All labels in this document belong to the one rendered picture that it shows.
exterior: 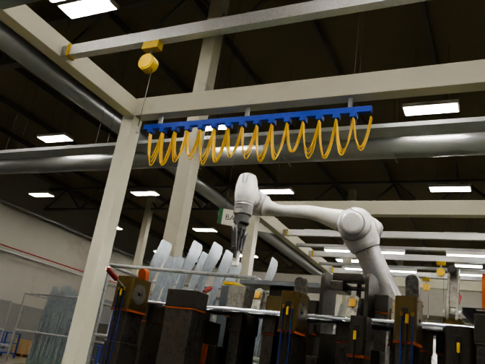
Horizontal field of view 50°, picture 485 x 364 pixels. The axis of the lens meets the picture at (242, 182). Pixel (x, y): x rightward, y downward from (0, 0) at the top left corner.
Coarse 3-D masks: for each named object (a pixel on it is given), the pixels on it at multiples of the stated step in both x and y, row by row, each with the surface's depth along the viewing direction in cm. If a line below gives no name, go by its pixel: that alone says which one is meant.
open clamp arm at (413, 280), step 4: (408, 276) 146; (412, 276) 145; (416, 276) 146; (408, 280) 146; (412, 280) 145; (416, 280) 144; (408, 284) 145; (412, 284) 145; (416, 284) 144; (408, 288) 145; (412, 288) 145; (416, 288) 144; (408, 292) 145; (412, 292) 145; (416, 292) 144; (416, 296) 144
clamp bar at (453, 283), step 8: (448, 272) 173; (456, 272) 173; (448, 280) 172; (456, 280) 170; (448, 288) 170; (456, 288) 169; (448, 296) 169; (456, 296) 168; (448, 304) 168; (456, 304) 167; (448, 312) 167; (456, 312) 165; (456, 320) 165
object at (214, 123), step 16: (304, 112) 494; (320, 112) 486; (336, 112) 479; (352, 112) 471; (368, 112) 467; (144, 128) 574; (160, 128) 563; (176, 128) 554; (192, 128) 552; (240, 128) 518; (256, 128) 511; (272, 128) 505; (288, 128) 498; (304, 128) 492; (320, 128) 485; (336, 128) 473; (352, 128) 471; (368, 128) 459; (160, 144) 555; (208, 144) 528; (224, 144) 525; (256, 144) 503; (272, 144) 498; (288, 144) 488; (304, 144) 481; (320, 144) 474; (336, 144) 467; (160, 160) 550; (176, 160) 539
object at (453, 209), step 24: (264, 216) 900; (384, 216) 785; (408, 216) 768; (432, 216) 753; (456, 216) 738; (480, 216) 724; (288, 240) 1008; (336, 264) 1145; (432, 288) 1234; (480, 288) 1187
